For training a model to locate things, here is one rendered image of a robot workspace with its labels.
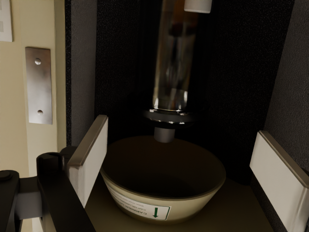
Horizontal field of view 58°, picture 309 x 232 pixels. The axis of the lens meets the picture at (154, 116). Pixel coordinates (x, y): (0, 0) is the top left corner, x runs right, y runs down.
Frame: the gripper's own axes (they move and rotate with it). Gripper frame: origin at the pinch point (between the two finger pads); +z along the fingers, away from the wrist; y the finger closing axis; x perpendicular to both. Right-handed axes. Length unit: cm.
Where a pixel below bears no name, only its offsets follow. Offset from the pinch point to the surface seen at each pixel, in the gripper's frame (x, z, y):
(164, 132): -5.9, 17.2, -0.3
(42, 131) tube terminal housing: -3.2, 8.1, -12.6
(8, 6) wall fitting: 7, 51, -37
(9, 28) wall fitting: 2, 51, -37
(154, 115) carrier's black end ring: -2.3, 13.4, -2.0
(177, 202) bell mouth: -10.8, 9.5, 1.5
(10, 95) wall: -14, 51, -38
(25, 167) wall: -35, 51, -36
